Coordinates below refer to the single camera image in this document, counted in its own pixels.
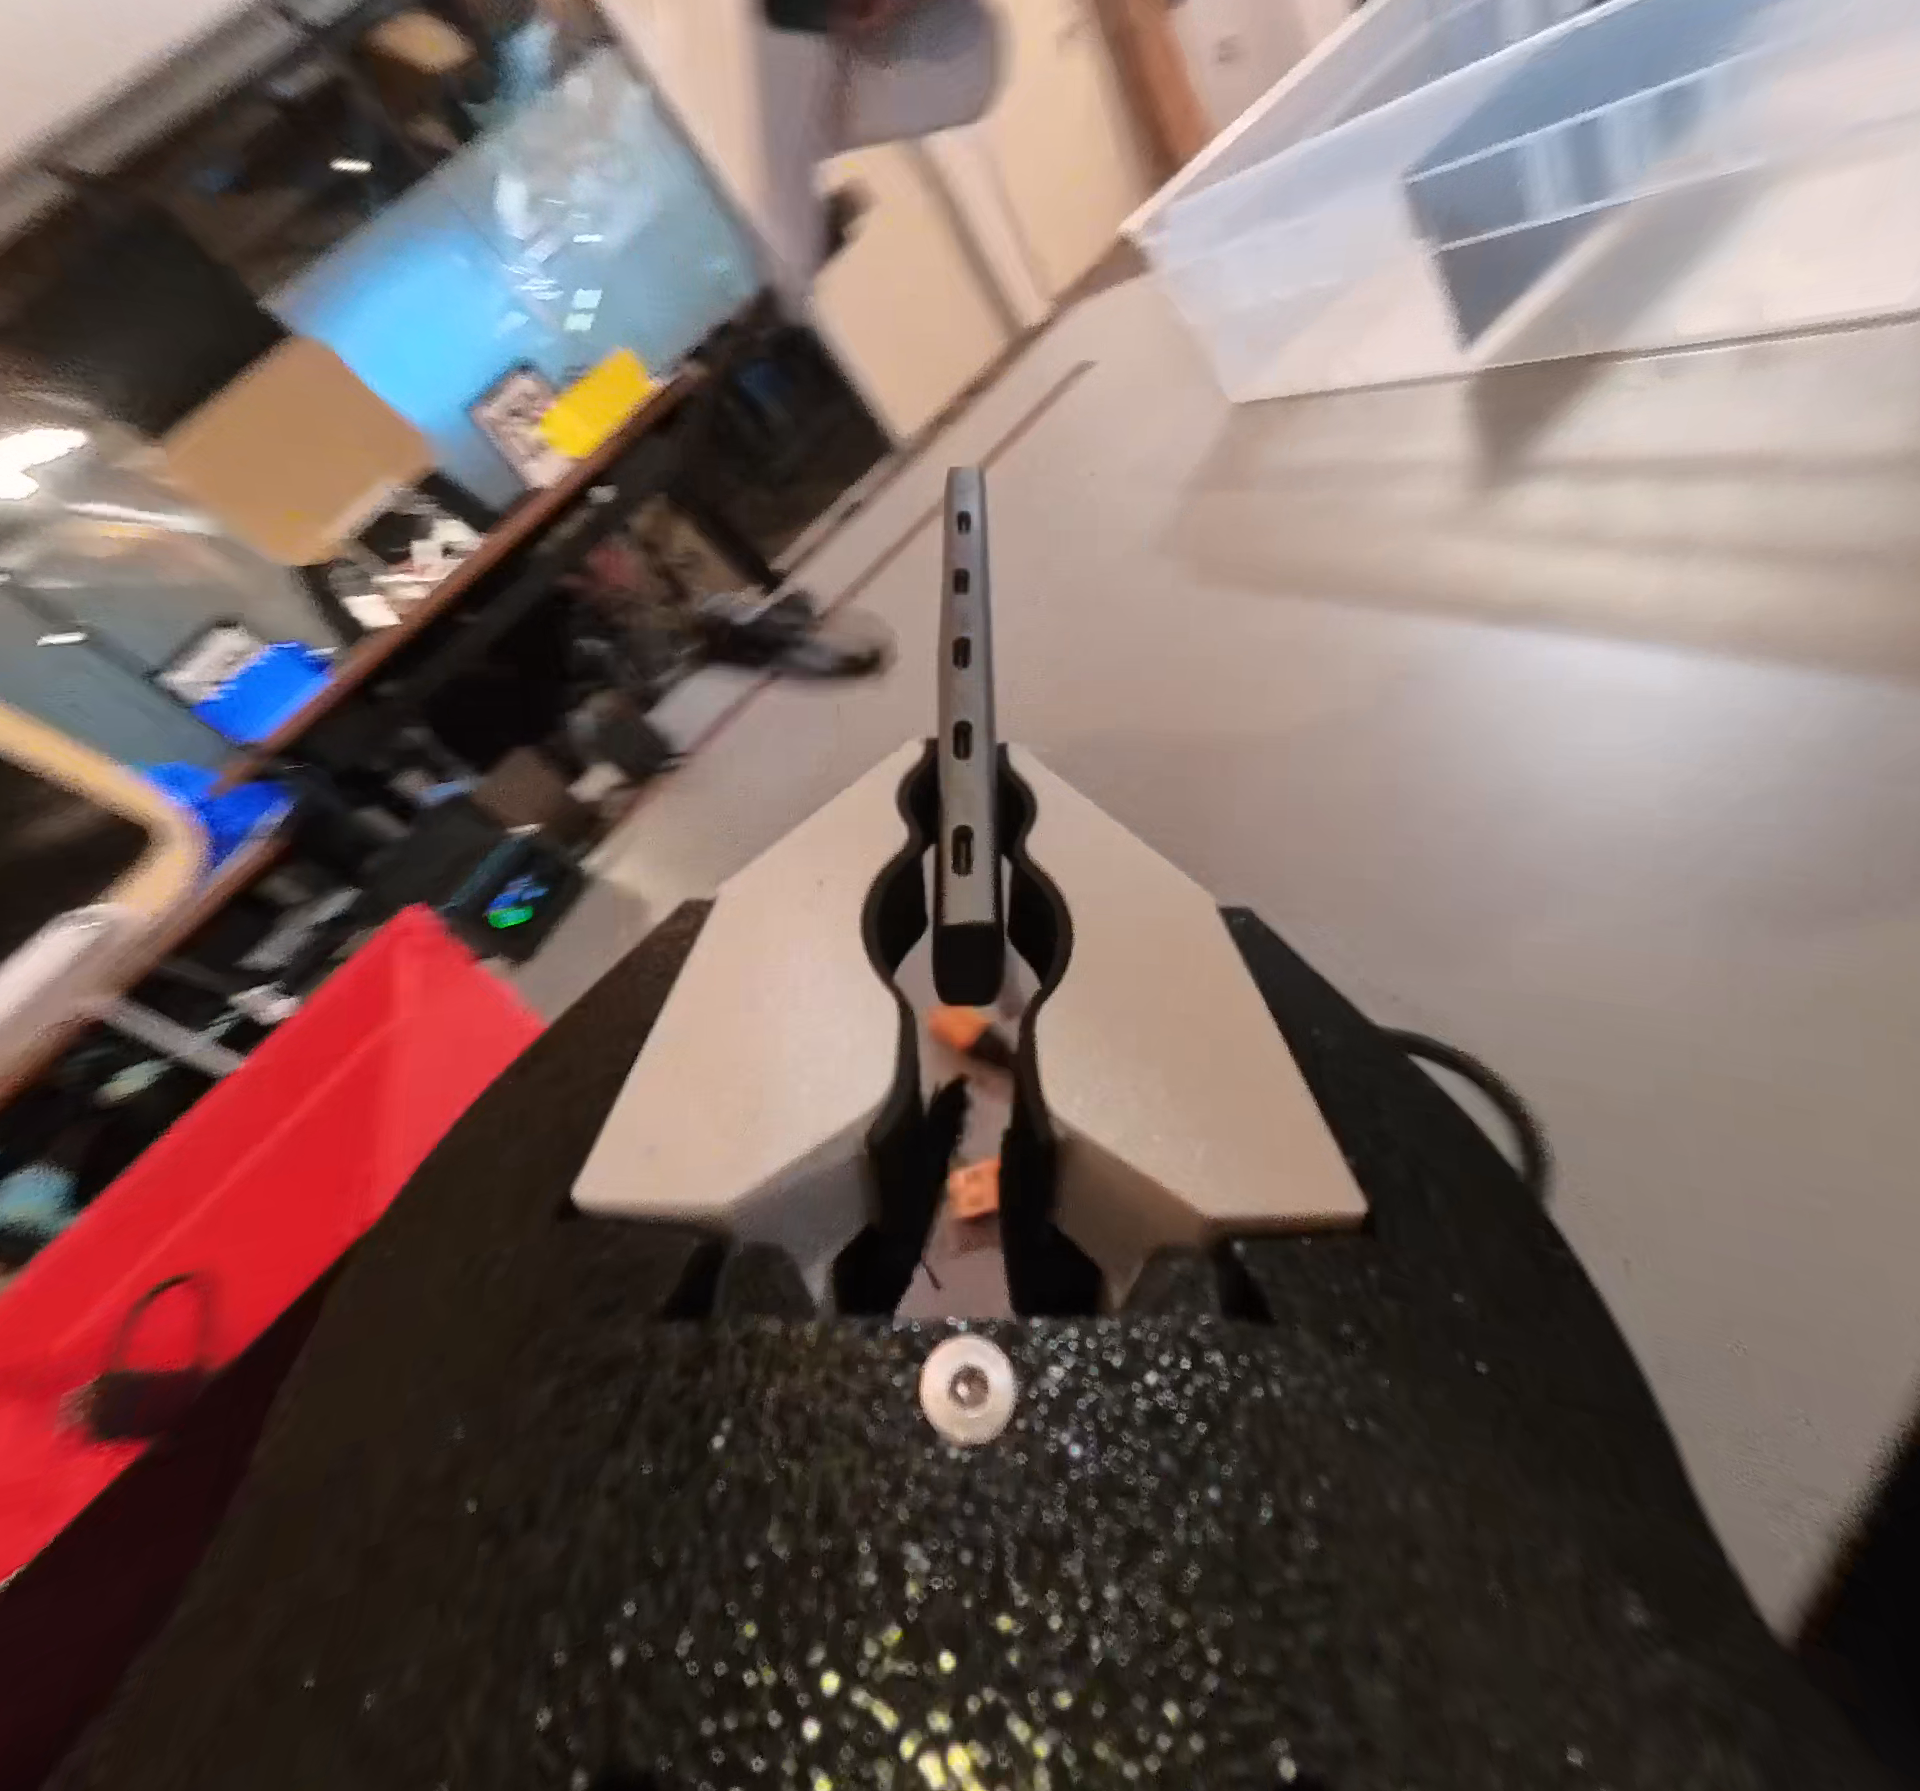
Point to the printed tag sign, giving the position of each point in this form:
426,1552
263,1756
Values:
519,423
212,662

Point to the clear plastic bin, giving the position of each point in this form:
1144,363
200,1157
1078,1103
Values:
1576,171

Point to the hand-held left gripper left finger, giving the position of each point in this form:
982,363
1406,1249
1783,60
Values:
721,1071

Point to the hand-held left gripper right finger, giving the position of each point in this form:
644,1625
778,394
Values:
1201,1071

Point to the black power station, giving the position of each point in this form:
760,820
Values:
519,906

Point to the grey usb hub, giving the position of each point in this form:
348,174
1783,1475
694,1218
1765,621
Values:
969,711

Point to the small blue plastic bin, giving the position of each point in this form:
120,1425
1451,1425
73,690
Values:
271,693

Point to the black wall screen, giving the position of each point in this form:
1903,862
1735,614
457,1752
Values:
120,321

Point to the red plastic bin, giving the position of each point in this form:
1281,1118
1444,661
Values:
226,1221

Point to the large blue plastic bin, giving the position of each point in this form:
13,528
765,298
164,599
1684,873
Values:
218,810

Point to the yellow plastic bin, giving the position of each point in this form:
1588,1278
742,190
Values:
596,399

